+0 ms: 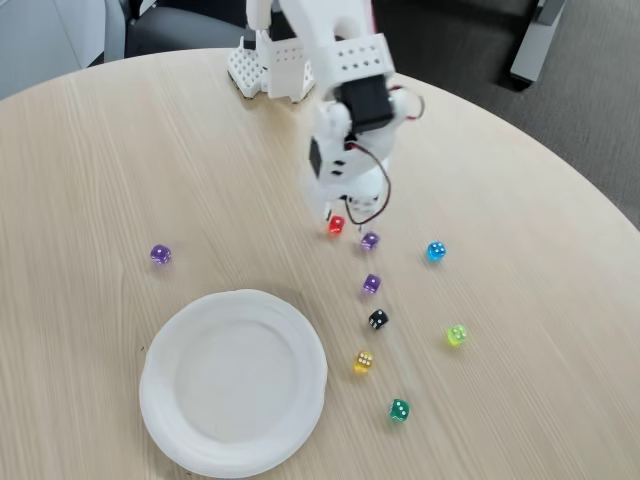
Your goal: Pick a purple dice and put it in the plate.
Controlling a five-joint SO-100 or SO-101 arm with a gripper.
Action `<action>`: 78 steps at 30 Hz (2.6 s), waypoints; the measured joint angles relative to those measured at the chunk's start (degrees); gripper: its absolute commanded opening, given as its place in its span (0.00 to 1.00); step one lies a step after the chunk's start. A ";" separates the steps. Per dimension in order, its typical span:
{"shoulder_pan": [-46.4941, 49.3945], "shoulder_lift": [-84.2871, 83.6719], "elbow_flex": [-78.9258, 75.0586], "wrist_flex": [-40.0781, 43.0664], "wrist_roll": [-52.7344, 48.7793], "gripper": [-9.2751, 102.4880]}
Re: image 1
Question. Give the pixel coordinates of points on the purple translucent dice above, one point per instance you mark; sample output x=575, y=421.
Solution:
x=370, y=241
x=372, y=283
x=160, y=254

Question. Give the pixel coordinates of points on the light green translucent dice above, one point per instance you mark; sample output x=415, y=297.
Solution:
x=457, y=334

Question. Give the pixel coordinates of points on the white cabinet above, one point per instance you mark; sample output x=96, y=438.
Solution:
x=40, y=40

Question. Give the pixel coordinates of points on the white paper plate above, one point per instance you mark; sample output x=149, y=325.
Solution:
x=235, y=385

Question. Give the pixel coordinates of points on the red translucent dice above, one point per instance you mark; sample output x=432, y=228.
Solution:
x=336, y=226

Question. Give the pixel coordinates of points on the dark green translucent dice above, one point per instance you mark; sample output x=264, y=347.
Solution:
x=399, y=410

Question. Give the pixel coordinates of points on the black dice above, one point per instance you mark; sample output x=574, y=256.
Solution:
x=378, y=319

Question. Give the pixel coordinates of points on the dark grey chair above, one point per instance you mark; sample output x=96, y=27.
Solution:
x=175, y=30

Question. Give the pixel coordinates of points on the yellow translucent dice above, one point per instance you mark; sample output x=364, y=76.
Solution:
x=364, y=362

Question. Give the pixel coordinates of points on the grey desk leg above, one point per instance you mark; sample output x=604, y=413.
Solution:
x=532, y=50

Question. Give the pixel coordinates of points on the blue translucent dice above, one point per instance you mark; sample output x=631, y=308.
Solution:
x=436, y=251

